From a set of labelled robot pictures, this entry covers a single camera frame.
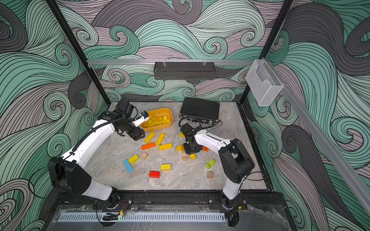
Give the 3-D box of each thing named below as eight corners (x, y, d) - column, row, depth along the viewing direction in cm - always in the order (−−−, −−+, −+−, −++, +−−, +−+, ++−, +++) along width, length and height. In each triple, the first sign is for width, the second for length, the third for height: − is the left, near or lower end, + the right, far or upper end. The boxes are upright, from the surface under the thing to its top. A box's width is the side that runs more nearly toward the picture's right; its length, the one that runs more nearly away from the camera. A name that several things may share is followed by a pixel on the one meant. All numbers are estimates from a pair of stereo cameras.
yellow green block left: (131, 165, 88) (130, 164, 86) (128, 161, 90) (127, 159, 88) (140, 159, 91) (139, 157, 89) (137, 155, 92) (136, 153, 90)
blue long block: (129, 173, 85) (128, 172, 83) (123, 162, 89) (122, 161, 88) (133, 170, 86) (133, 169, 85) (128, 159, 90) (127, 158, 89)
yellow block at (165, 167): (160, 170, 86) (160, 168, 84) (161, 165, 88) (160, 163, 86) (170, 170, 86) (170, 168, 84) (171, 165, 88) (170, 163, 86)
